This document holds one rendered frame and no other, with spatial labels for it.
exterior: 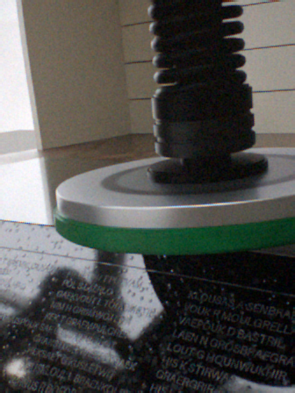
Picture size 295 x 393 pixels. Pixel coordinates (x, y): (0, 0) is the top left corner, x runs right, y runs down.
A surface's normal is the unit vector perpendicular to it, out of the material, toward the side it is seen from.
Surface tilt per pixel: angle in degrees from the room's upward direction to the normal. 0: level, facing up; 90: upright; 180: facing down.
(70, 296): 45
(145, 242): 90
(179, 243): 90
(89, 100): 90
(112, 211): 90
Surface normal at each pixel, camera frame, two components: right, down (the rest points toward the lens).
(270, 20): -0.72, 0.21
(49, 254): -0.52, -0.54
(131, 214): -0.51, 0.22
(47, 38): 0.69, 0.07
